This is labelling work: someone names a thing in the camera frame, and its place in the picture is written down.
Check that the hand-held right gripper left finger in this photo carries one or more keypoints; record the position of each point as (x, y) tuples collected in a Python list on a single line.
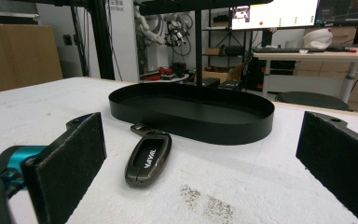
[(70, 161)]

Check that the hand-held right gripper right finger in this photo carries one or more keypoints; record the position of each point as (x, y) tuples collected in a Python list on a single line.
[(338, 161)]

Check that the dark grey car key fob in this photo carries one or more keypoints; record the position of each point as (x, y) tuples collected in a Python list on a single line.
[(147, 158)]

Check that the black two-tier tray rack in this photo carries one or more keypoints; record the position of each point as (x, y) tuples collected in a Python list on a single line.
[(192, 115)]

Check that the black round stool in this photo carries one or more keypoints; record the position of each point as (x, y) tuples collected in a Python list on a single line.
[(312, 100)]

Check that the light wooden desk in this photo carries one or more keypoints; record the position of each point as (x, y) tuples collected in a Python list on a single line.
[(310, 56)]

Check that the brown cardboard panel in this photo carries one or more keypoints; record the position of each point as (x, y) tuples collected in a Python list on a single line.
[(18, 57)]

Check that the black keyboard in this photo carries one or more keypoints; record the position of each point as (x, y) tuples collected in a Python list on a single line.
[(287, 49)]

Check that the white cap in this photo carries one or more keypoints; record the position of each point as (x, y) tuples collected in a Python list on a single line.
[(317, 39)]

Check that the black metal stand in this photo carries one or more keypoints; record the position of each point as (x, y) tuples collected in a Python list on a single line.
[(101, 40)]

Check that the round white table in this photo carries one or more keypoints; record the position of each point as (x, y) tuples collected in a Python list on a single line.
[(164, 79)]

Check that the red tool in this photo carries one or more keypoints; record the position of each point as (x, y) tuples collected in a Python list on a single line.
[(164, 71)]

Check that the open cardboard box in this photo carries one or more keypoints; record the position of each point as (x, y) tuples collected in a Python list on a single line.
[(220, 74)]

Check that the dark computer monitor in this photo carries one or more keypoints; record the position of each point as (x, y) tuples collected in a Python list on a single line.
[(348, 11)]

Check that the bright white computer monitor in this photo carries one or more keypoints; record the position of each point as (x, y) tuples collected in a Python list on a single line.
[(276, 14)]

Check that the black metal shelf rack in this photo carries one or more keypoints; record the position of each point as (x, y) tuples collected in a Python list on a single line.
[(223, 46)]

